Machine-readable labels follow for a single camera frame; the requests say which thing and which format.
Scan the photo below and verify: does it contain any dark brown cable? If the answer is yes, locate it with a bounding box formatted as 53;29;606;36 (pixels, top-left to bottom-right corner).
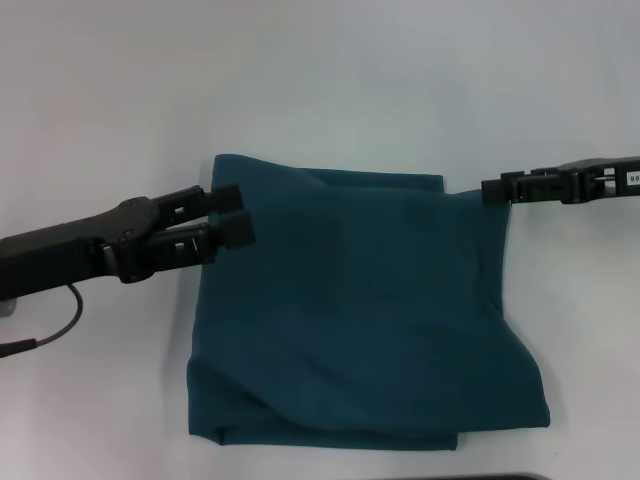
0;283;85;359

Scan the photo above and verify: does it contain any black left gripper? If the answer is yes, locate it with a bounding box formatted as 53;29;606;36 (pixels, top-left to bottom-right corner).
0;183;258;304

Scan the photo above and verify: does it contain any teal T-shirt with FREE print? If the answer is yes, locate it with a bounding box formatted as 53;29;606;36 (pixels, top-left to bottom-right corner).
185;153;552;440

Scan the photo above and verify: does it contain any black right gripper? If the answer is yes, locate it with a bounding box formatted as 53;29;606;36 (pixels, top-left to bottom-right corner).
480;155;640;206

